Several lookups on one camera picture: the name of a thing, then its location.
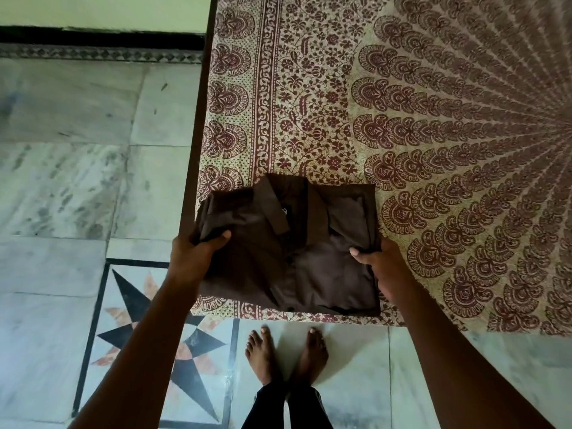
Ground person's right hand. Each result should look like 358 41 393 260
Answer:
349 238 418 310

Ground person's left hand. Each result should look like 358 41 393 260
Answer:
166 230 232 286

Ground brown collared shirt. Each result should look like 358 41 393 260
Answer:
195 172 383 318

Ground person's right forearm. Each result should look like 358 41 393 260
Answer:
392 283 557 429

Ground person's left forearm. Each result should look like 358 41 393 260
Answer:
67 274 199 429

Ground person's right foot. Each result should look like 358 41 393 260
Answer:
288 327 329 390

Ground person's foot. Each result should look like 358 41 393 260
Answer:
245 326 282 387
288 327 329 390

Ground maroon patterned cream bedsheet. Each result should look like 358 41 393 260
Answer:
190 0 572 338

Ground person's left foot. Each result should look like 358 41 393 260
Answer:
245 326 282 387

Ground person's black trousers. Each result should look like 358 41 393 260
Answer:
241 381 323 429

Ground dark wooden bed frame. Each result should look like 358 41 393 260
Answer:
178 0 220 241

